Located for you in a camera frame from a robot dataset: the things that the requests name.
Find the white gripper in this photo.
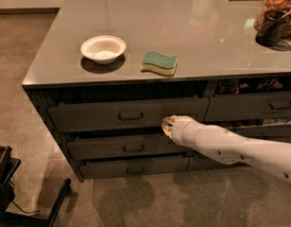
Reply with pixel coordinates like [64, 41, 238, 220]
[161, 115, 204, 149]

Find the dark grey drawer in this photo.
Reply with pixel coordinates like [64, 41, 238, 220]
[67, 134, 190, 160]
[232, 125, 291, 143]
[187, 154, 245, 171]
[48, 96, 209, 133]
[204, 91, 291, 122]
[79, 155, 189, 179]

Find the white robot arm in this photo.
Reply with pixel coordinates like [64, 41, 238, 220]
[162, 115, 291, 183]

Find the green and yellow sponge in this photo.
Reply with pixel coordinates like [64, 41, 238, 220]
[141, 52, 178, 77]

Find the white paper bowl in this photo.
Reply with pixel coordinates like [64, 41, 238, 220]
[80, 35, 127, 64]

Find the black mesh cup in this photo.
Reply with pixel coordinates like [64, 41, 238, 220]
[255, 10, 291, 47]

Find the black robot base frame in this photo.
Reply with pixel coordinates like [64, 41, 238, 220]
[0, 145, 71, 227]

